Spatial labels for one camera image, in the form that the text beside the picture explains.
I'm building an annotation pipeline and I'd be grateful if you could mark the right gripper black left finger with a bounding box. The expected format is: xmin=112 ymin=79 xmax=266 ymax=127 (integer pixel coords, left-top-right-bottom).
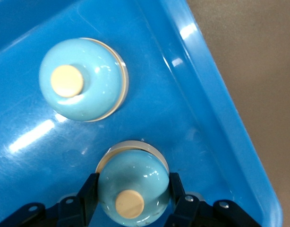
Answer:
xmin=0 ymin=172 xmax=100 ymax=227

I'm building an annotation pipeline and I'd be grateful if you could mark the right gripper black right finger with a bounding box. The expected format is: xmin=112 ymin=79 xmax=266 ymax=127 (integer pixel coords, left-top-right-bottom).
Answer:
xmin=163 ymin=172 xmax=263 ymax=227

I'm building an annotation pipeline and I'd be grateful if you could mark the light blue desk bell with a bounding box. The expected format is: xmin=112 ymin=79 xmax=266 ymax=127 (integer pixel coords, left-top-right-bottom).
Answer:
xmin=38 ymin=37 xmax=129 ymax=122
xmin=95 ymin=140 xmax=171 ymax=224

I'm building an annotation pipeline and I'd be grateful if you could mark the blue plastic tray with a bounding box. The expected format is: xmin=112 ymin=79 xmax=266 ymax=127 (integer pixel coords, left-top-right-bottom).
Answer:
xmin=0 ymin=0 xmax=284 ymax=227

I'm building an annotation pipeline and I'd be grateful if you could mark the brown table mat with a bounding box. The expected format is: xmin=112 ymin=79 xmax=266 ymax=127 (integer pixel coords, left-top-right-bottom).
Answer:
xmin=184 ymin=0 xmax=290 ymax=227

